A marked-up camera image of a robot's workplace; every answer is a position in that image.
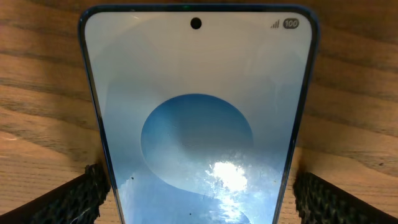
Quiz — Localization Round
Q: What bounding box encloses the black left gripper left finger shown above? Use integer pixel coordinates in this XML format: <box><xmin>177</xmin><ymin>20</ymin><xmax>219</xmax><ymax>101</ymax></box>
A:
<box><xmin>1</xmin><ymin>164</ymin><xmax>111</xmax><ymax>224</ymax></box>

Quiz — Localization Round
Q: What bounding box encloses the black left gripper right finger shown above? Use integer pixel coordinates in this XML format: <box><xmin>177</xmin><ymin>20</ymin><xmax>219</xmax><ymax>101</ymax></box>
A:
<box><xmin>293</xmin><ymin>172</ymin><xmax>397</xmax><ymax>224</ymax></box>

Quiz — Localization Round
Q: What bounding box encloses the blue Samsung Galaxy smartphone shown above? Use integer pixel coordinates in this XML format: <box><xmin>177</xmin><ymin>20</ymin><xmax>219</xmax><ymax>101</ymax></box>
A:
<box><xmin>78</xmin><ymin>4</ymin><xmax>319</xmax><ymax>224</ymax></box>

